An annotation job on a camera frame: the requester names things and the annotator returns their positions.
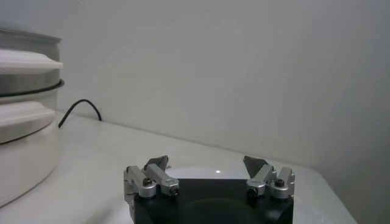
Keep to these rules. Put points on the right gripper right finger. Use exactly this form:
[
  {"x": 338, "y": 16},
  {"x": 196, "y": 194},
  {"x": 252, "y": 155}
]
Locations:
[{"x": 262, "y": 176}]

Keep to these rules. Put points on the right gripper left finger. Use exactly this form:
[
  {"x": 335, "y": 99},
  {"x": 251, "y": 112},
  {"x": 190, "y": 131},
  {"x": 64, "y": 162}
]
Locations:
[{"x": 158, "y": 175}]

